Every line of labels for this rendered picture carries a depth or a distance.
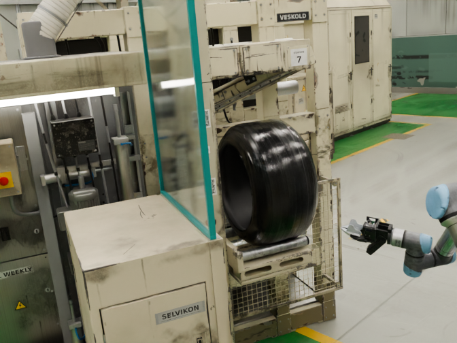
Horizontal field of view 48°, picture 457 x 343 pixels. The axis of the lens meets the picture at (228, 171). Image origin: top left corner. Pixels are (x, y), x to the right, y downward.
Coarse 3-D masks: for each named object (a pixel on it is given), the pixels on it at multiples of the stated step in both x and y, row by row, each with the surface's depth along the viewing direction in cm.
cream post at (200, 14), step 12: (204, 0) 197; (204, 12) 198; (204, 24) 199; (204, 36) 200; (204, 48) 201; (204, 60) 202; (204, 72) 203; (204, 84) 204; (204, 96) 205; (216, 132) 211; (216, 144) 212; (216, 156) 213; (216, 168) 214; (216, 180) 215; (216, 204) 218; (216, 216) 219; (216, 228) 220; (228, 276) 228; (228, 288) 229; (228, 300) 230
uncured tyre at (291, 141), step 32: (256, 128) 218; (288, 128) 220; (224, 160) 251; (256, 160) 207; (288, 160) 209; (224, 192) 247; (256, 192) 207; (288, 192) 207; (256, 224) 213; (288, 224) 214
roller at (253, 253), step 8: (288, 240) 228; (296, 240) 229; (304, 240) 230; (256, 248) 223; (264, 248) 223; (272, 248) 224; (280, 248) 226; (288, 248) 227; (248, 256) 220; (256, 256) 222
